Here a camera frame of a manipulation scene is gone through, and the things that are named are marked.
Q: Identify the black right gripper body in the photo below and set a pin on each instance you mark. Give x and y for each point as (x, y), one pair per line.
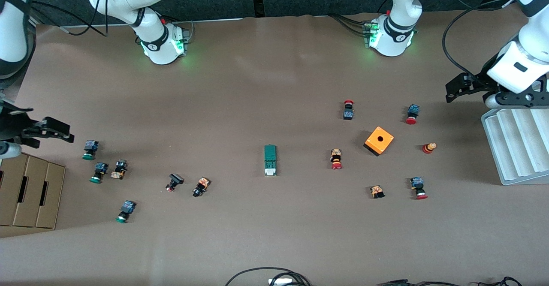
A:
(12, 123)

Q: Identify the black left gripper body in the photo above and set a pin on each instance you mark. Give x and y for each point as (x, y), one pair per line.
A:
(487, 76)

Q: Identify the green push button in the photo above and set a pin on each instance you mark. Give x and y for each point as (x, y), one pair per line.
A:
(125, 211)
(98, 172)
(90, 149)

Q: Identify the brown cardboard divider box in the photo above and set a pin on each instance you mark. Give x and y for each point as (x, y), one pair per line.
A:
(30, 187)

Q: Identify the red push button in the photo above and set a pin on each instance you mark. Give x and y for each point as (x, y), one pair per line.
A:
(348, 111)
(412, 114)
(418, 188)

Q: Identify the red yellow button head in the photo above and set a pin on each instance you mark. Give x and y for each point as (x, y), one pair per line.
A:
(429, 148)

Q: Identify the white ribbed plastic tray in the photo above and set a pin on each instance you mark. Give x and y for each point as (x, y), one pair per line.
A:
(519, 149)

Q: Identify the small orange contact block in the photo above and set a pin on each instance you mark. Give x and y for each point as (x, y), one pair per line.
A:
(377, 191)

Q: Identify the black square button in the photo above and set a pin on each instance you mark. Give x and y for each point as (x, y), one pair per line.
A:
(173, 182)

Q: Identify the white plug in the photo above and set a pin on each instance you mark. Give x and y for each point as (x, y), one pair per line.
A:
(281, 282)

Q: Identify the orange button enclosure box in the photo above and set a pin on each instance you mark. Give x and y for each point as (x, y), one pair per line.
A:
(378, 140)

